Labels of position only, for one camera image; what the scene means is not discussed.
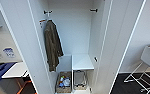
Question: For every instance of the blue fabric thing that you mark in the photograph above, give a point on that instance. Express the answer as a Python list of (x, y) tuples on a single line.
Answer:
[(1, 71)]

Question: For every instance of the olive green jacket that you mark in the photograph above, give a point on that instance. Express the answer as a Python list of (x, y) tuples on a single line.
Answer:
[(52, 43)]

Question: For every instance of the grey storage bin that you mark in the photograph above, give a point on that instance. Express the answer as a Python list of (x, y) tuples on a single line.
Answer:
[(80, 80)]

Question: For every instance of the white rectangular table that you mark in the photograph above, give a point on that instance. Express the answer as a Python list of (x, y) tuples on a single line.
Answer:
[(16, 70)]

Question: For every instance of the black door hinge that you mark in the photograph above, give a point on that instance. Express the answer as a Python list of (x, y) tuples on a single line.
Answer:
[(95, 59)]

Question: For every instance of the black hook of red jacket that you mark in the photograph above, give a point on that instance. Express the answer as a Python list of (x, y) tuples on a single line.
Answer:
[(93, 10)]

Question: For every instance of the brown storage basket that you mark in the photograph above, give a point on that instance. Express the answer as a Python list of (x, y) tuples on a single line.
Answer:
[(57, 85)]

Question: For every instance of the blue capped plastic bottle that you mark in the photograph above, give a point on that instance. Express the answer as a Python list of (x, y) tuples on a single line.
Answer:
[(67, 82)]

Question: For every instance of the black hook of olive jacket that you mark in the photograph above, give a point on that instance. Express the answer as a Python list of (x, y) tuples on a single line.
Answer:
[(46, 12)]

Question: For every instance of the orange white label sticker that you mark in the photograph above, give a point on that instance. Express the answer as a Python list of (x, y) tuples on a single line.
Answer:
[(41, 21)]

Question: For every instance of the orange metal frame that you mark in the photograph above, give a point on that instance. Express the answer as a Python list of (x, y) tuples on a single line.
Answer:
[(24, 86)]

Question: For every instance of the white wardrobe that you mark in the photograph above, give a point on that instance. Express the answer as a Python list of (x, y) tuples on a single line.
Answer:
[(74, 33)]

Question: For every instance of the white hanger of olive jacket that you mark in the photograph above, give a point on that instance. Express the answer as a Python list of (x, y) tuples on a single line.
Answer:
[(50, 17)]

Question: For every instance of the green capped plastic bottle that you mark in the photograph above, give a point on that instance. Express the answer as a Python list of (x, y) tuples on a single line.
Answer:
[(61, 79)]

